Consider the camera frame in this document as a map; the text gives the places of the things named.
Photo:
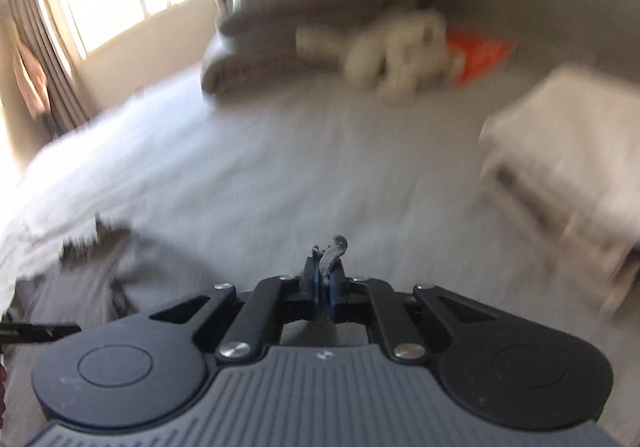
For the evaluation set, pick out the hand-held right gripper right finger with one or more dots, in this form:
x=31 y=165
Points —
x=331 y=294

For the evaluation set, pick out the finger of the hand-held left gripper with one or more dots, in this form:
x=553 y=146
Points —
x=35 y=332

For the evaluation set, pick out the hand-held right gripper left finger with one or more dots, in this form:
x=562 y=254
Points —
x=314 y=289

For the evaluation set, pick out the dark grey garment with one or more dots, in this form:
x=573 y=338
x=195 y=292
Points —
x=125 y=267

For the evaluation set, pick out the bed with grey sheet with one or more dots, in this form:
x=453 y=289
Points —
x=300 y=167

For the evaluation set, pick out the light grey folded blanket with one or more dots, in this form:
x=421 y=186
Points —
x=240 y=67

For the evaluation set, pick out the white plush toy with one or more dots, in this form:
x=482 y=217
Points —
x=395 y=57

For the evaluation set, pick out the pink hanging cloth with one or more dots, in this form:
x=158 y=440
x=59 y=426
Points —
x=30 y=82

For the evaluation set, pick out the beige folded cloth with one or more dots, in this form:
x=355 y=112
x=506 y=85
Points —
x=565 y=152

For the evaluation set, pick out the grey curtain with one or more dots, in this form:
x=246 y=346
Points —
x=50 y=52

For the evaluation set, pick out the orange packet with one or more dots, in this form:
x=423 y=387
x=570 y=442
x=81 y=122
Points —
x=480 y=54

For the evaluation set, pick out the folded grey quilt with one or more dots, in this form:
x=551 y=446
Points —
x=320 y=2

